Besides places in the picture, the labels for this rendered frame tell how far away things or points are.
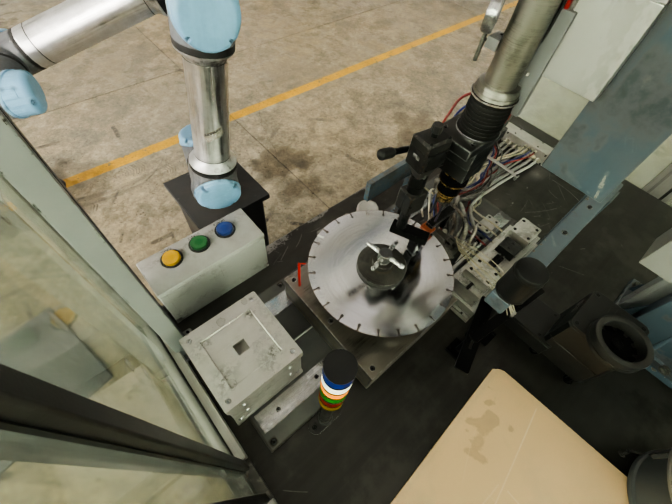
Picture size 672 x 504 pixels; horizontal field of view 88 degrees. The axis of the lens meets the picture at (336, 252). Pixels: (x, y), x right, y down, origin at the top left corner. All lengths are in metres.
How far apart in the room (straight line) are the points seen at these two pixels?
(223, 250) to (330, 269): 0.27
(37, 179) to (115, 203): 1.93
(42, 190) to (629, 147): 0.74
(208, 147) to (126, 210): 1.50
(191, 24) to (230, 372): 0.62
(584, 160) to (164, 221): 1.97
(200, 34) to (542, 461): 1.09
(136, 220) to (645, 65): 2.15
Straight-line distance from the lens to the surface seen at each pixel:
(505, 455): 0.96
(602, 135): 0.66
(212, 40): 0.74
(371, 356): 0.80
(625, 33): 0.61
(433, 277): 0.80
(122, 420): 0.28
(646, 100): 0.63
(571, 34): 0.62
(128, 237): 2.20
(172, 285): 0.86
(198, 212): 1.17
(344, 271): 0.76
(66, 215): 0.52
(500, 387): 0.99
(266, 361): 0.74
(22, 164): 0.47
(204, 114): 0.84
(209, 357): 0.76
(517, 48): 0.60
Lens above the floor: 1.60
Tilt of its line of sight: 56 degrees down
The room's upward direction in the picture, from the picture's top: 8 degrees clockwise
